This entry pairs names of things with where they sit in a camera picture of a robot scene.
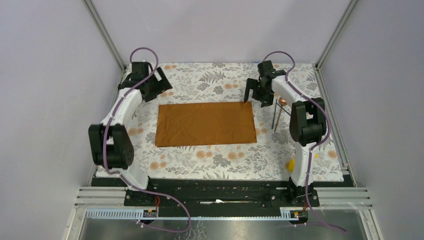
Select dark metal utensil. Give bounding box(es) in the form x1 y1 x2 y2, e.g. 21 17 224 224
271 99 278 129

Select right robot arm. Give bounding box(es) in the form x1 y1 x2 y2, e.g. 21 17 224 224
243 60 327 206

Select yellow toy block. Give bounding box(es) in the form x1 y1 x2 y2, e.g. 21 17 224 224
285 159 295 173

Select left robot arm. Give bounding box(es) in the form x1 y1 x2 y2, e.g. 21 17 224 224
88 61 172 206

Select floral tablecloth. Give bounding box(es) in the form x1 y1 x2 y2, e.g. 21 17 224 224
96 62 345 182

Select orange cloth napkin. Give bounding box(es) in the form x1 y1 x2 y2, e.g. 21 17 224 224
155 101 257 147

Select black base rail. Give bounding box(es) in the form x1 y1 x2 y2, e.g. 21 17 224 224
124 178 320 218

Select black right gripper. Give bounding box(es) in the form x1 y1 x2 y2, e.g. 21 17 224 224
243 78 274 109

